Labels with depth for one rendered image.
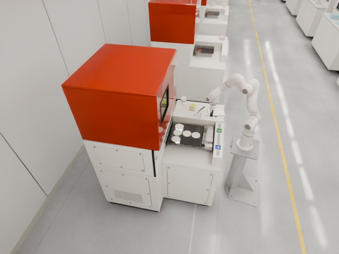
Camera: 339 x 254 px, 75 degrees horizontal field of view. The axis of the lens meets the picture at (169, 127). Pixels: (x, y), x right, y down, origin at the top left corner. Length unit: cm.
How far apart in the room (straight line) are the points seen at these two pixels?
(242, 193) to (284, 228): 61
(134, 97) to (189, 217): 185
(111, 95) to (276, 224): 247
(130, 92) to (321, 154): 335
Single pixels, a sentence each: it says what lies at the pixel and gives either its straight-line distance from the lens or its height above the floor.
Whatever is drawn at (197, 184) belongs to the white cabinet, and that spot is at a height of 51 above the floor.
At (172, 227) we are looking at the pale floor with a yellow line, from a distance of 293.
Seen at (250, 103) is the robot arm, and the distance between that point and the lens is 227.
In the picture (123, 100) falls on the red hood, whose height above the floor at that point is 175.
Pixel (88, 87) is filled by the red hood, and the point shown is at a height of 182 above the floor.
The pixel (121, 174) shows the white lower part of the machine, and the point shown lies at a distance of 242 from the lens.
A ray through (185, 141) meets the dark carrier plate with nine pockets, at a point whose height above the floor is 90.
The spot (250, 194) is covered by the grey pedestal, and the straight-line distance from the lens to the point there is 328.
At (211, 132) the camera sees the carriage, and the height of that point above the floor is 88.
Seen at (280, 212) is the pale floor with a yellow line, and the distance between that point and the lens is 330.
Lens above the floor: 270
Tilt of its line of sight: 43 degrees down
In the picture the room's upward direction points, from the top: 1 degrees counter-clockwise
